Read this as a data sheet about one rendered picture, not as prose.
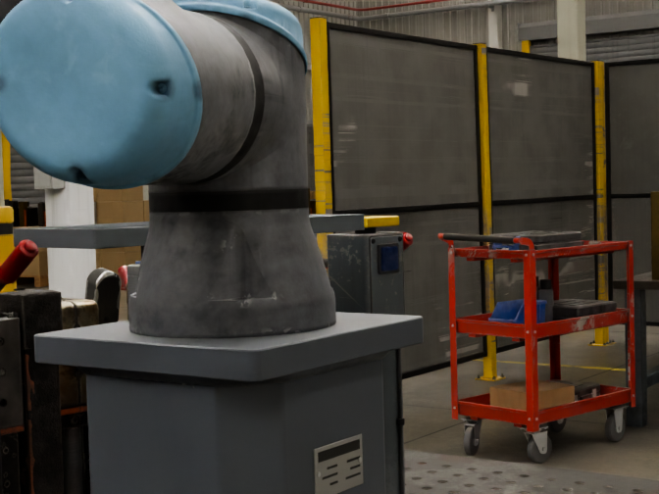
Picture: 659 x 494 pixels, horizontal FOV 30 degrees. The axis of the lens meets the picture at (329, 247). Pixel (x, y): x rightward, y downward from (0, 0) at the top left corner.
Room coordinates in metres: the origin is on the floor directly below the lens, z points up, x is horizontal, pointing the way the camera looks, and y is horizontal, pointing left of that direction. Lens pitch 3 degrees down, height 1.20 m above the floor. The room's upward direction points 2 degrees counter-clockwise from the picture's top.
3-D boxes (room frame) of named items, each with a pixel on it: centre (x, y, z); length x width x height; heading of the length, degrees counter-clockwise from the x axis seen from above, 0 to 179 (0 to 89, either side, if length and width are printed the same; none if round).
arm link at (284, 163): (0.89, 0.07, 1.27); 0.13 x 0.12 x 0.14; 159
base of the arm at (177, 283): (0.90, 0.07, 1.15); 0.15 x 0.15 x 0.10
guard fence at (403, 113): (7.31, -0.94, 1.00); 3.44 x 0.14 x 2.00; 145
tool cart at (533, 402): (5.39, -0.91, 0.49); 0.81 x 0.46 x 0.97; 133
